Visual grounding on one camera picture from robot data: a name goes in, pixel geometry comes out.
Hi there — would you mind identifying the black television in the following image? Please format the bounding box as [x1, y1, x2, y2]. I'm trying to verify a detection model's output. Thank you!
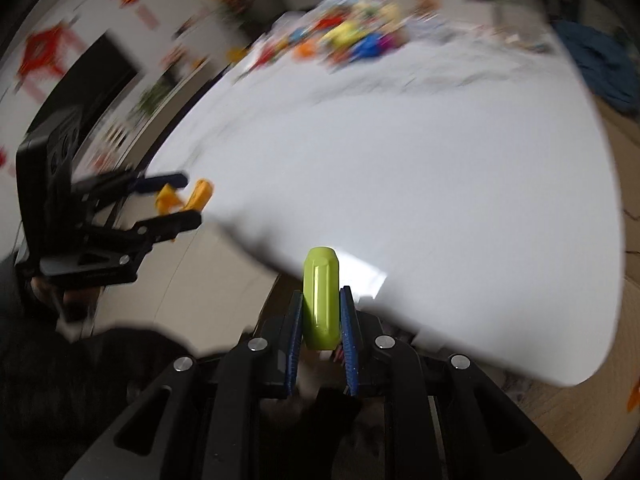
[31, 31, 140, 133]

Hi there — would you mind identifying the pile of colourful small toys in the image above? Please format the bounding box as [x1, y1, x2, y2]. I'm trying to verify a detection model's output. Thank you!
[232, 0, 453, 73]

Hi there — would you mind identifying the lime green plastic toy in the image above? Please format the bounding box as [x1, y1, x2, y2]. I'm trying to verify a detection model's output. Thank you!
[302, 246, 343, 352]

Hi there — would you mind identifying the orange plastic toy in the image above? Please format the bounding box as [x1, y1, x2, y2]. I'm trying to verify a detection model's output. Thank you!
[155, 178, 214, 217]

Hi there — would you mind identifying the white cabinet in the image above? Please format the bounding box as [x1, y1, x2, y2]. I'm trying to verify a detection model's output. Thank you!
[92, 55, 223, 173]

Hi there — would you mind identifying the dark blue cloth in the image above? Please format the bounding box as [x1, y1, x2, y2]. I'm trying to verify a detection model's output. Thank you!
[554, 19, 640, 118]

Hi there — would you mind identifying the person's left hand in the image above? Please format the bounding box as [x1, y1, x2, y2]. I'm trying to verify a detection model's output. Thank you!
[27, 280, 99, 336]

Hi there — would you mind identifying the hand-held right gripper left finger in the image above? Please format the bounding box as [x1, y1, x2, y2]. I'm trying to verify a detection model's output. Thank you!
[65, 290, 306, 480]

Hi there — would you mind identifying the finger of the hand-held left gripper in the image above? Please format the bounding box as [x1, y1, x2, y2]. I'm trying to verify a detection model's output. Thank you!
[84, 209, 204, 267]
[74, 171, 189, 212]

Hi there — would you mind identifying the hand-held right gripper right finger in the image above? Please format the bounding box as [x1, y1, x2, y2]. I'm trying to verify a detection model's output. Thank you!
[340, 286, 582, 480]

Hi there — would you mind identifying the red knot wall decoration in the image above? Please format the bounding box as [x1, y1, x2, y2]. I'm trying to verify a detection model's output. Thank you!
[17, 22, 78, 83]

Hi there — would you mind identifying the blue toy block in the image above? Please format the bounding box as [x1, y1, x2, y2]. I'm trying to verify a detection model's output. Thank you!
[350, 34, 388, 63]

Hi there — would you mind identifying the yellow toy dinosaur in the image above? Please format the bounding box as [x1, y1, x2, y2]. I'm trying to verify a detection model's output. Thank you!
[322, 19, 368, 50]

